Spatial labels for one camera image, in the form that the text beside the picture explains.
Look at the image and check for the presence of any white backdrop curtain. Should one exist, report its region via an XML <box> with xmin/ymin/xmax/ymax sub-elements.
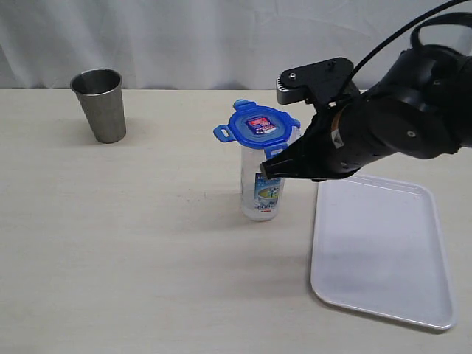
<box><xmin>1</xmin><ymin>1</ymin><xmax>437</xmax><ymax>89</ymax></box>

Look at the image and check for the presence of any white plastic tray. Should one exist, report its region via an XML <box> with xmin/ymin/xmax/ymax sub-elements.
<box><xmin>310</xmin><ymin>176</ymin><xmax>457</xmax><ymax>331</ymax></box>

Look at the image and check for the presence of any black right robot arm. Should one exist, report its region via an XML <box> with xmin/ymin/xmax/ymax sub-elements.
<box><xmin>260</xmin><ymin>29</ymin><xmax>471</xmax><ymax>181</ymax></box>

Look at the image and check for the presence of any blue container lid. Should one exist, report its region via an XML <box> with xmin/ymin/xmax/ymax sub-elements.
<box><xmin>213</xmin><ymin>100</ymin><xmax>301</xmax><ymax>160</ymax></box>

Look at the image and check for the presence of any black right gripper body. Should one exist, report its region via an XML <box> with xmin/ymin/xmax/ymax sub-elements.
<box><xmin>277</xmin><ymin>57</ymin><xmax>360</xmax><ymax>181</ymax></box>

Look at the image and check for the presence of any clear tall plastic container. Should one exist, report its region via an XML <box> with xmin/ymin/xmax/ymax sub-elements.
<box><xmin>240</xmin><ymin>145</ymin><xmax>285</xmax><ymax>221</ymax></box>

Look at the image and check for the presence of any stainless steel cup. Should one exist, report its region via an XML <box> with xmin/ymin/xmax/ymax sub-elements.
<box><xmin>70</xmin><ymin>68</ymin><xmax>127</xmax><ymax>144</ymax></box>

